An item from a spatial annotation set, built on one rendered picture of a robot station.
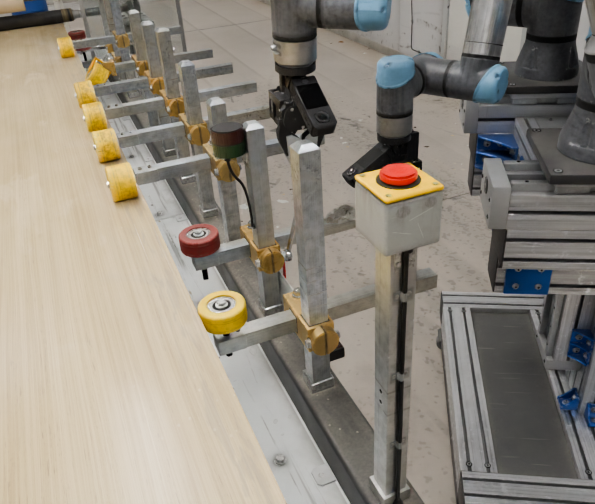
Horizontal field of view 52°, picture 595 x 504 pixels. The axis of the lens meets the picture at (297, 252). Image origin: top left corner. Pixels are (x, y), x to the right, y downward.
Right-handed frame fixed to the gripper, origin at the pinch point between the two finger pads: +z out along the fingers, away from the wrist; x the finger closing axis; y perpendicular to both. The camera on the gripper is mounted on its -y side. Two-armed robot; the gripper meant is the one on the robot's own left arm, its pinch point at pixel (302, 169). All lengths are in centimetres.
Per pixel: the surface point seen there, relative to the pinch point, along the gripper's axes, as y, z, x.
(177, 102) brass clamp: 74, 12, 9
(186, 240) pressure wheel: 4.2, 12.4, 23.1
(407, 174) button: -47, -24, 7
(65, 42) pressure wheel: 178, 21, 34
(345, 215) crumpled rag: 4.6, 16.0, -11.5
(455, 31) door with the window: 305, 87, -249
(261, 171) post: 1.6, -0.6, 7.6
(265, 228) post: 0.6, 11.6, 7.9
